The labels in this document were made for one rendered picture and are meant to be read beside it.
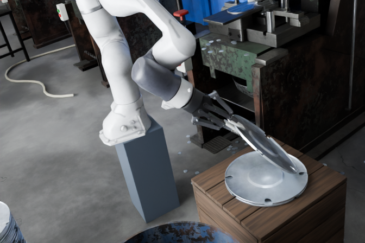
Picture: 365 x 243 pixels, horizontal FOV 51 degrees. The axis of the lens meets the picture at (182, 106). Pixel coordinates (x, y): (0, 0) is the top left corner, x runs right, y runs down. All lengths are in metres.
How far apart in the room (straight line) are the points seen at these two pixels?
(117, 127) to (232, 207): 0.56
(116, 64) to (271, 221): 0.74
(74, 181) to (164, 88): 1.26
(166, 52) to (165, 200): 0.89
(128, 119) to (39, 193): 0.88
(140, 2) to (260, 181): 0.73
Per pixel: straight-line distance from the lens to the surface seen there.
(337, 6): 1.95
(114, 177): 2.17
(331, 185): 1.42
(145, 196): 1.76
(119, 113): 1.57
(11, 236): 1.61
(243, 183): 1.41
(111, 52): 1.42
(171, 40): 1.10
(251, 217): 1.31
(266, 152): 1.30
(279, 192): 1.37
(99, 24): 1.44
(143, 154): 1.64
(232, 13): 1.78
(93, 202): 2.07
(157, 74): 1.09
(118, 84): 1.51
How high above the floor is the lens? 1.29
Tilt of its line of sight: 29 degrees down
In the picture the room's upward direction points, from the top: 11 degrees counter-clockwise
